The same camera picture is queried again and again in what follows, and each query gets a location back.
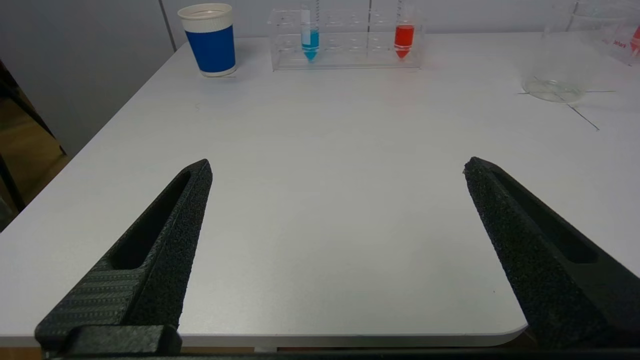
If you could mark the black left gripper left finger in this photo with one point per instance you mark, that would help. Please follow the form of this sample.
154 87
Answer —
150 280

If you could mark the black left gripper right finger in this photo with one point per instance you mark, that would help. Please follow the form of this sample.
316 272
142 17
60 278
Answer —
550 270

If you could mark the clear glass beaker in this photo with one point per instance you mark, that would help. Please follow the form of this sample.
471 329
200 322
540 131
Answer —
555 87

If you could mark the clear acrylic test tube rack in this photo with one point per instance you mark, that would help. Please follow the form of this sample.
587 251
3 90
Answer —
350 55
631 57

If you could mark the test tube with blue liquid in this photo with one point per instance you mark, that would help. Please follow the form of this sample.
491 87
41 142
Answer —
310 42

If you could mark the blue white paper cup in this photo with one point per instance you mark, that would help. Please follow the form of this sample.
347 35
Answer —
212 50

